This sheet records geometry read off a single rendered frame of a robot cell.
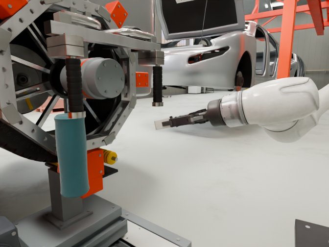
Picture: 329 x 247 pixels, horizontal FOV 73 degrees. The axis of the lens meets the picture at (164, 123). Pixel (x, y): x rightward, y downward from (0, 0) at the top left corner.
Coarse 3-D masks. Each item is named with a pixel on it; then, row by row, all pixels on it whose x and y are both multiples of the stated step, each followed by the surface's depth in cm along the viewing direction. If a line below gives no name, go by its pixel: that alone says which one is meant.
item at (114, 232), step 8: (120, 216) 113; (112, 224) 110; (120, 224) 108; (96, 232) 103; (104, 232) 104; (112, 232) 104; (120, 232) 109; (88, 240) 99; (96, 240) 97; (104, 240) 101; (112, 240) 105
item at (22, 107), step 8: (16, 48) 103; (24, 48) 106; (24, 56) 106; (32, 56) 109; (16, 64) 100; (40, 64) 112; (16, 72) 100; (24, 72) 103; (32, 72) 105; (40, 72) 112; (32, 80) 106; (40, 80) 113; (16, 88) 101; (16, 96) 105; (32, 96) 111; (40, 96) 114; (48, 96) 117; (24, 104) 108; (32, 104) 111; (40, 104) 114; (24, 112) 109
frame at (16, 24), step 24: (48, 0) 68; (72, 0) 75; (0, 24) 63; (24, 24) 64; (0, 48) 60; (120, 48) 95; (0, 72) 61; (0, 96) 61; (0, 120) 66; (24, 120) 67; (120, 120) 98; (48, 144) 73; (96, 144) 89
